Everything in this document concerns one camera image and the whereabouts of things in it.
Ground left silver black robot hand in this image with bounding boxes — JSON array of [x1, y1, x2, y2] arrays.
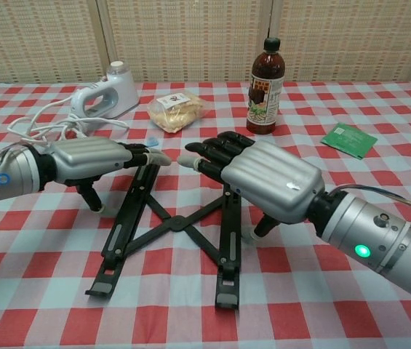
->
[[50, 137, 172, 216]]

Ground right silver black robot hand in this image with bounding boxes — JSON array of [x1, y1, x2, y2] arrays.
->
[[177, 131, 326, 246]]

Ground black folding laptop stand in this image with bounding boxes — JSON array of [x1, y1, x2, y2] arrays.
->
[[84, 162, 243, 310]]

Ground white electric hand mixer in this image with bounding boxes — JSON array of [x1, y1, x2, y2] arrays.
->
[[70, 60, 140, 120]]

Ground dark sauce bottle black cap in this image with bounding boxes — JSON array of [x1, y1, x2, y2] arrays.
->
[[245, 36, 286, 135]]

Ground green foil packet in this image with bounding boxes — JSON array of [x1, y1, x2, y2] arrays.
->
[[320, 122, 378, 160]]

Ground clear bag of snacks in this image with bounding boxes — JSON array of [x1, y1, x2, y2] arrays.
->
[[148, 91, 205, 134]]

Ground woven bamboo screen panel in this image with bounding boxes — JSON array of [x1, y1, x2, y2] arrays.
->
[[0, 0, 106, 87], [97, 0, 275, 84], [268, 0, 411, 83]]

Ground red white checkered tablecloth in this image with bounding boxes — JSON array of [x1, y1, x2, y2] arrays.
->
[[0, 80, 411, 349]]

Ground white power cable with plug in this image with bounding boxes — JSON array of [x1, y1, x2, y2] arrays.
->
[[7, 97, 130, 146]]

